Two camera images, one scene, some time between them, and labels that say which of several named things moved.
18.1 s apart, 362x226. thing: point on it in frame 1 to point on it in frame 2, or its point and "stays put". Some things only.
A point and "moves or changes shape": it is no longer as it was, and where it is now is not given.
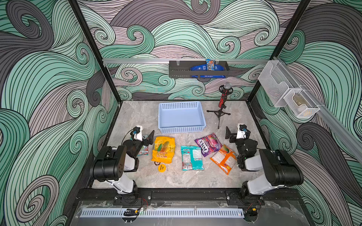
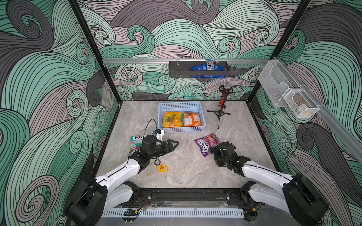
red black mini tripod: [225, 89] stays put
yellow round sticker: [161, 168] stays put
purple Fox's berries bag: [209, 144] stays put
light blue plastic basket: [181, 117] stays put
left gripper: [149, 140] to [169, 149]
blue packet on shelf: [210, 65] stays put
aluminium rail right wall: [349, 138] stays put
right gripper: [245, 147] to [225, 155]
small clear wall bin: [300, 103] stays put
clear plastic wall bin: [276, 81] stays put
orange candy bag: [225, 158] moves or changes shape
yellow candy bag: [164, 149] moves or changes shape
